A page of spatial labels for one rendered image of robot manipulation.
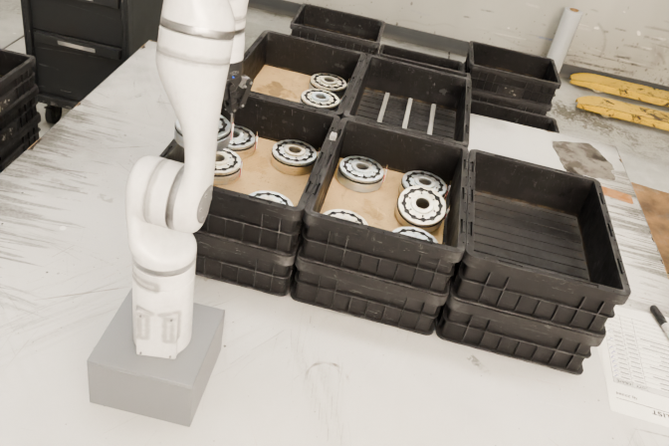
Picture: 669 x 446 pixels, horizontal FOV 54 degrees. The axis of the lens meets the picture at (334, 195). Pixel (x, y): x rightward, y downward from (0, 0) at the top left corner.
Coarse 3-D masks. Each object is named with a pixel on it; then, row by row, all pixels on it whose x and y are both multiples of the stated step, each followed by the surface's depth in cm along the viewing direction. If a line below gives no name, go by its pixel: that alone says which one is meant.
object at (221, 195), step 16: (256, 96) 151; (320, 112) 150; (176, 144) 129; (320, 160) 133; (224, 192) 118; (304, 192) 123; (256, 208) 119; (272, 208) 118; (288, 208) 118; (304, 208) 119
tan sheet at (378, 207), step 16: (400, 176) 152; (336, 192) 142; (352, 192) 143; (368, 192) 144; (384, 192) 146; (336, 208) 138; (352, 208) 138; (368, 208) 140; (384, 208) 140; (368, 224) 135; (384, 224) 136; (400, 224) 137
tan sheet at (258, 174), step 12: (264, 144) 153; (252, 156) 148; (264, 156) 149; (252, 168) 144; (264, 168) 145; (240, 180) 140; (252, 180) 141; (264, 180) 141; (276, 180) 142; (288, 180) 143; (300, 180) 144; (240, 192) 136; (252, 192) 137; (288, 192) 139; (300, 192) 140
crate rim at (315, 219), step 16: (336, 128) 145; (384, 128) 149; (336, 144) 139; (448, 144) 148; (464, 160) 144; (320, 176) 128; (464, 176) 137; (464, 192) 132; (464, 208) 128; (320, 224) 118; (336, 224) 117; (352, 224) 117; (464, 224) 123; (368, 240) 118; (384, 240) 117; (400, 240) 117; (416, 240) 117; (464, 240) 119; (432, 256) 117; (448, 256) 116
